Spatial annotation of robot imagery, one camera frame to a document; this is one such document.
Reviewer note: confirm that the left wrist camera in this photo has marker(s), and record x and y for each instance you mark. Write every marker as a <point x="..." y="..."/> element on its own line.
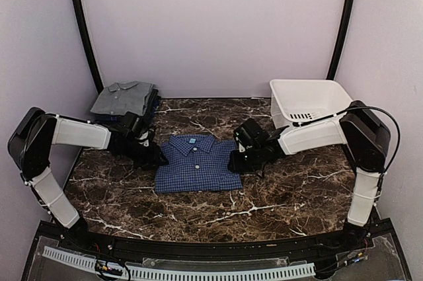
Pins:
<point x="135" y="127"/>

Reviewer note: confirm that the white slotted cable duct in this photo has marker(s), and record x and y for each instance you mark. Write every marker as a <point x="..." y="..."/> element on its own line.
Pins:
<point x="161" y="269"/>

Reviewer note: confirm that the right black frame post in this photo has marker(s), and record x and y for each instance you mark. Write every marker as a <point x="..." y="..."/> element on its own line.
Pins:
<point x="340" y="39"/>

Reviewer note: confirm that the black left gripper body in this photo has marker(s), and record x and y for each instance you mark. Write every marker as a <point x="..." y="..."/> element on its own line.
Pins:
<point x="143" y="158"/>

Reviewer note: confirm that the blue checked long sleeve shirt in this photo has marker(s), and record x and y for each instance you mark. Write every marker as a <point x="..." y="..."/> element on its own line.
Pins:
<point x="196" y="163"/>

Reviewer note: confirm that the black front rail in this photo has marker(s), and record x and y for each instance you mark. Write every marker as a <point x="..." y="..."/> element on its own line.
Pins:
<point x="316" y="247"/>

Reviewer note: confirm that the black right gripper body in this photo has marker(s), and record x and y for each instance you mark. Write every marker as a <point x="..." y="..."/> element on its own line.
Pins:
<point x="249" y="162"/>

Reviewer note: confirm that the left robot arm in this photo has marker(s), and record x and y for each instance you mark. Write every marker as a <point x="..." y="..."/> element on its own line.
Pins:
<point x="31" y="144"/>

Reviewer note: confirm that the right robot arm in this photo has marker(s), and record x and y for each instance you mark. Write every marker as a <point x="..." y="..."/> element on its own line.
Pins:
<point x="357" y="127"/>

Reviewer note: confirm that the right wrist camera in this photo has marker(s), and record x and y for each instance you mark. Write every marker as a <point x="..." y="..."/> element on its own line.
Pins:
<point x="250" y="135"/>

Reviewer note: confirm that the grey shirt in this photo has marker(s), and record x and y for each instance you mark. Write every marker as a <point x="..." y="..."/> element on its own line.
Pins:
<point x="120" y="98"/>

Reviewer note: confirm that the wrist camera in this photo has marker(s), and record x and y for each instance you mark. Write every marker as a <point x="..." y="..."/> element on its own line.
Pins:
<point x="250" y="135"/>
<point x="135" y="127"/>

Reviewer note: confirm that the white plastic basket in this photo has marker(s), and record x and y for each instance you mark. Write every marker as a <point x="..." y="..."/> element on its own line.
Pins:
<point x="302" y="100"/>

